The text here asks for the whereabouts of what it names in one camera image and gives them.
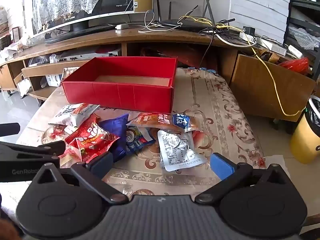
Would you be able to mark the black shelf rack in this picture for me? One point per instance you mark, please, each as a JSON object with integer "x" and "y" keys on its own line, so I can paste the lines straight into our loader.
{"x": 300, "y": 12}

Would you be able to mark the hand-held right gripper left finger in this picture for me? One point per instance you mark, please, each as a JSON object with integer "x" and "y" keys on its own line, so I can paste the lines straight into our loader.
{"x": 102, "y": 165}

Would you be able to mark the orange sausage packet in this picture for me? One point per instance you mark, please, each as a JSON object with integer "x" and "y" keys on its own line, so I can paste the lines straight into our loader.
{"x": 162, "y": 121}

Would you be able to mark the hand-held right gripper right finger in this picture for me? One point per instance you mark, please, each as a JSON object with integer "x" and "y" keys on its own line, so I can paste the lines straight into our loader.
{"x": 220, "y": 166}

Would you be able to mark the red snack packet with hearts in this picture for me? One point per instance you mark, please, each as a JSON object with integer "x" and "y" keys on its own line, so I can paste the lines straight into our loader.
{"x": 96, "y": 146}

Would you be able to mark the yellow trash bin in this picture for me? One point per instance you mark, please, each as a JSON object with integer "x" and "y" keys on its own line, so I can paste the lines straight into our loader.
{"x": 303, "y": 140}

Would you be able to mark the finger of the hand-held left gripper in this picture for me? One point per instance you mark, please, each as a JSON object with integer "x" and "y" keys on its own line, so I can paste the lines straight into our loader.
{"x": 53, "y": 147}
{"x": 8, "y": 129}

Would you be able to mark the bubble wrap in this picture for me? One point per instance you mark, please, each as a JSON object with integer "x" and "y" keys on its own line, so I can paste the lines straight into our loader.
{"x": 303, "y": 36}

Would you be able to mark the red cardboard box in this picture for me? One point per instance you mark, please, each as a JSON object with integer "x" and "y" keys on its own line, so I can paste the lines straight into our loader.
{"x": 117, "y": 92}

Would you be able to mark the white and red snack packet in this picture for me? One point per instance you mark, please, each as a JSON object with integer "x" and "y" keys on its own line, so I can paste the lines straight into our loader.
{"x": 72, "y": 113}

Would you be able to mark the white power strip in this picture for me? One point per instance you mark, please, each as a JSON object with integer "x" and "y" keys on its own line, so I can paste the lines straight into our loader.
{"x": 272, "y": 45}

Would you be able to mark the white lace cloth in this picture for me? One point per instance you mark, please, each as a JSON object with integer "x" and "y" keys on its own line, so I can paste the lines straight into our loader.
{"x": 65, "y": 0}

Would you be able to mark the wooden television stand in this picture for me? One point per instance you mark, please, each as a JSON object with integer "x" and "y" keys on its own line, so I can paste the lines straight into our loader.
{"x": 160, "y": 38}

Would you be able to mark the woven basket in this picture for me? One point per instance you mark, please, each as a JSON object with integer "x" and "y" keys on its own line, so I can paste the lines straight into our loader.
{"x": 5, "y": 42}

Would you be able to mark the silver media player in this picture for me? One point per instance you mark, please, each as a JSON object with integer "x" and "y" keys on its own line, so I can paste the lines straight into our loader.
{"x": 85, "y": 56}

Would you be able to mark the dark blue snack packet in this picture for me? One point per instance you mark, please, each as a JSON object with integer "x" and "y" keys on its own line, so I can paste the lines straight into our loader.
{"x": 116, "y": 130}

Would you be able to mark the black router with antennas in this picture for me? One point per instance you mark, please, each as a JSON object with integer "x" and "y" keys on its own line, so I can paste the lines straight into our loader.
{"x": 185, "y": 23}

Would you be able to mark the silver snack packet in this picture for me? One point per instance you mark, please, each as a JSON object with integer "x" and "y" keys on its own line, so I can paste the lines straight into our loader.
{"x": 177, "y": 152}

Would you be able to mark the black plug adapter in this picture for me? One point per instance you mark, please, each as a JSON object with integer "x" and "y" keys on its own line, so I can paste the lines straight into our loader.
{"x": 248, "y": 30}

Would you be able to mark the blue and white snack packet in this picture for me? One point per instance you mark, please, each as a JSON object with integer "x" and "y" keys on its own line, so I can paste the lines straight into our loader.
{"x": 137, "y": 140}

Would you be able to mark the red plastic bag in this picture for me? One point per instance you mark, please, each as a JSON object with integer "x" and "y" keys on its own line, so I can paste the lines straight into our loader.
{"x": 296, "y": 65}

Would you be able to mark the white power adapter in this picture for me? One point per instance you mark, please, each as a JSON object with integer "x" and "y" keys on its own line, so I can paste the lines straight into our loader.
{"x": 121, "y": 26}

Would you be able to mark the small picture frame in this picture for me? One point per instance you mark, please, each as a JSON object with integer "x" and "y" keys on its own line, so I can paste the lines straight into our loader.
{"x": 15, "y": 34}

